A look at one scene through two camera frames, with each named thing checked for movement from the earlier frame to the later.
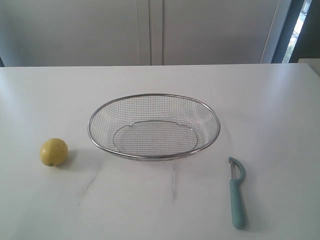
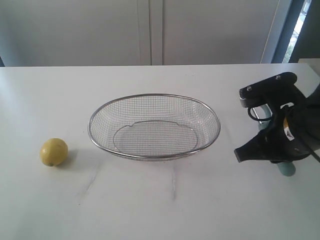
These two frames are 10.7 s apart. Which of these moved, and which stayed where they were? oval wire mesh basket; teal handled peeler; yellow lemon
Moved: teal handled peeler
Stayed: oval wire mesh basket; yellow lemon
